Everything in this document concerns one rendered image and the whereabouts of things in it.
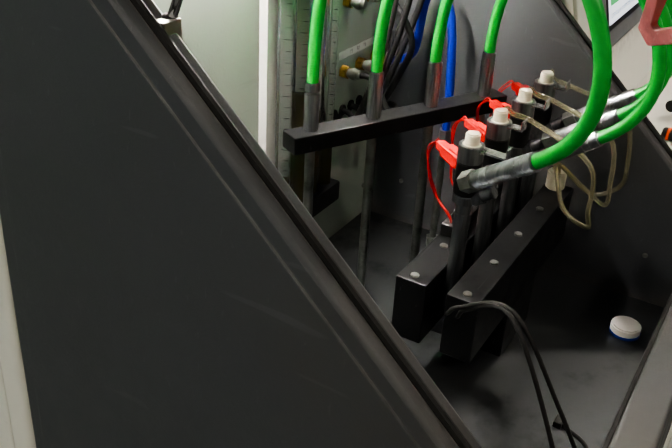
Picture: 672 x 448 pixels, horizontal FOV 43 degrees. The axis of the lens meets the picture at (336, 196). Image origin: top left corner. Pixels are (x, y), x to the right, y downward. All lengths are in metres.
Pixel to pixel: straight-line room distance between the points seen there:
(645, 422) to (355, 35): 0.64
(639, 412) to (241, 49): 0.57
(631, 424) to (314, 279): 0.39
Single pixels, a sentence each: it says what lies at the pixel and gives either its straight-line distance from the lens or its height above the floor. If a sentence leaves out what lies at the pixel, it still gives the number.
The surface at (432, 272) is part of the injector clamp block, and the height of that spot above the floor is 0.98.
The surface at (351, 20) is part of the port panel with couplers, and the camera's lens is 1.19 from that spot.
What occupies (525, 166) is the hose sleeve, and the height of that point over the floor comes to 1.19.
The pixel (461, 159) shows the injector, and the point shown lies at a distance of 0.90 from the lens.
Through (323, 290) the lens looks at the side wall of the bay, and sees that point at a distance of 0.60.
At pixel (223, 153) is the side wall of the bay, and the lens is 0.60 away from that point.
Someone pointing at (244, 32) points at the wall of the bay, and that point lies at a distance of 0.98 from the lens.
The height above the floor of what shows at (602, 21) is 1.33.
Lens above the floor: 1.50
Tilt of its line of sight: 28 degrees down
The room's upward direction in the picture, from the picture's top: 3 degrees clockwise
